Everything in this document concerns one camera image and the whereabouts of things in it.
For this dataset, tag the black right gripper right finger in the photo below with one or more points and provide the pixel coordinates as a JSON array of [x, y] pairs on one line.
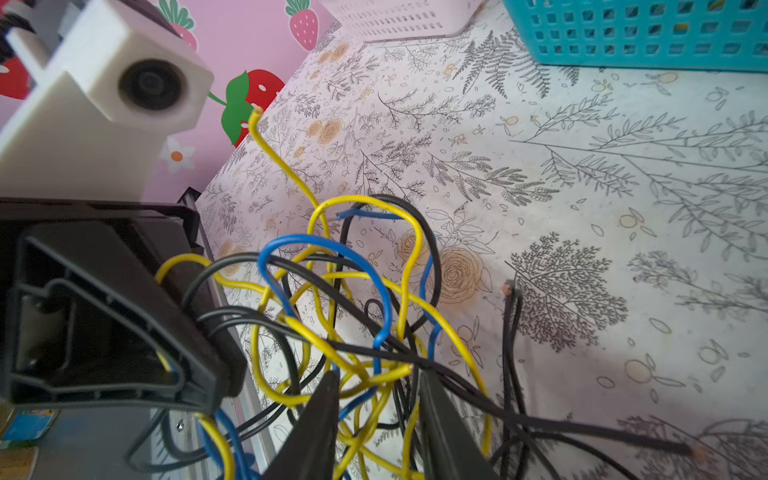
[[450, 450]]

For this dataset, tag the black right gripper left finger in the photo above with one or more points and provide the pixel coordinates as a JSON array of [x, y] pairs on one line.
[[309, 451]]

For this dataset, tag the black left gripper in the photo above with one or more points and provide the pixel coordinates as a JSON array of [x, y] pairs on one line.
[[85, 322]]

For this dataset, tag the left white plastic basket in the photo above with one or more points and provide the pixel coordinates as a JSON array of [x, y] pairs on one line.
[[387, 20]]

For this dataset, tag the teal plastic basket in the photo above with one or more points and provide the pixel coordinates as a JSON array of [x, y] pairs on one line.
[[716, 35]]

